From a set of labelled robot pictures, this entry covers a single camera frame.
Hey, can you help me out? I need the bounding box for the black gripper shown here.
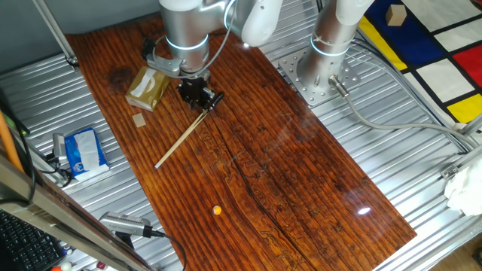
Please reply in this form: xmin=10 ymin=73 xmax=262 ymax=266
xmin=176 ymin=73 xmax=218 ymax=113

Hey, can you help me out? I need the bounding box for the wooden pool cue stick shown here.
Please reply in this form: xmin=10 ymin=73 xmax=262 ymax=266
xmin=154 ymin=93 xmax=225 ymax=169

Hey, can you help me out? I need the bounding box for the gold tissue box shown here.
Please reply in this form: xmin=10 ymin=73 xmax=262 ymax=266
xmin=124 ymin=66 xmax=170 ymax=112

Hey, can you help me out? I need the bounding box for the blue tissue box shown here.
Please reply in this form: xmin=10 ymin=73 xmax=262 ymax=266
xmin=63 ymin=126 xmax=111 ymax=181

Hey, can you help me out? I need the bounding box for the slanted metal pole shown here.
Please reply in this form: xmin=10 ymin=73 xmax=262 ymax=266
xmin=32 ymin=0 xmax=80 ymax=68

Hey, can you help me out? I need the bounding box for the orange pole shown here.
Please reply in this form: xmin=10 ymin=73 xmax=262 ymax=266
xmin=0 ymin=111 xmax=26 ymax=174

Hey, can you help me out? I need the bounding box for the brown wooden cube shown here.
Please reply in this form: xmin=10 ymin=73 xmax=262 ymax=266
xmin=385 ymin=4 xmax=407 ymax=27

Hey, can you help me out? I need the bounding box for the black keyboard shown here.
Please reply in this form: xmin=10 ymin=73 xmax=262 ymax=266
xmin=0 ymin=209 xmax=65 ymax=271

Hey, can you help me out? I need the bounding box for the colourful checkered cloth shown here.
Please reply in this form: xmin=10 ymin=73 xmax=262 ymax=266
xmin=357 ymin=0 xmax=482 ymax=125

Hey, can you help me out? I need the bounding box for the white crumpled cloth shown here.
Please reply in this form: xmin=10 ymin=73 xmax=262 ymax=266
xmin=444 ymin=157 xmax=482 ymax=218

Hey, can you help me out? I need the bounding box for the thin grey wrist cable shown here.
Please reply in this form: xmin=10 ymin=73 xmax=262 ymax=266
xmin=152 ymin=0 xmax=237 ymax=81

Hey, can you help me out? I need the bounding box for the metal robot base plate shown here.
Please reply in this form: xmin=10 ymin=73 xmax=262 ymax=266
xmin=278 ymin=47 xmax=362 ymax=106

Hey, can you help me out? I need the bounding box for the black camera plug cable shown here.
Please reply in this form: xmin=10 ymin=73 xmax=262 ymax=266
xmin=150 ymin=230 xmax=188 ymax=271

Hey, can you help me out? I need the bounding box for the silver camera with black plug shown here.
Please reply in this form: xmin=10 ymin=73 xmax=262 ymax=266
xmin=99 ymin=211 xmax=152 ymax=238

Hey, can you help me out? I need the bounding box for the small silver camera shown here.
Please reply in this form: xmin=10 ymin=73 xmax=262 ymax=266
xmin=52 ymin=132 xmax=69 ymax=159

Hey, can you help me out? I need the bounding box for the black camera stand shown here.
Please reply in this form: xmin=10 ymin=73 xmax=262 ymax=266
xmin=114 ymin=231 xmax=136 ymax=250

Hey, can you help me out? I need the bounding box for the steel frame beam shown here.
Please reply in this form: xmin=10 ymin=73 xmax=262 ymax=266
xmin=0 ymin=150 xmax=155 ymax=271

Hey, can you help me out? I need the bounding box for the black hanging cable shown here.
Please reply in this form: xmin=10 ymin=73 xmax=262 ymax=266
xmin=0 ymin=88 xmax=37 ymax=206

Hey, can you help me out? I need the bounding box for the thick grey robot cable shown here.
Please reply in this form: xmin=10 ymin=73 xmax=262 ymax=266
xmin=328 ymin=74 xmax=480 ymax=150

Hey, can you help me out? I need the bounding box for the aluminium frame profile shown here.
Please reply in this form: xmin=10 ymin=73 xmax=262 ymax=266
xmin=440 ymin=112 xmax=482 ymax=180

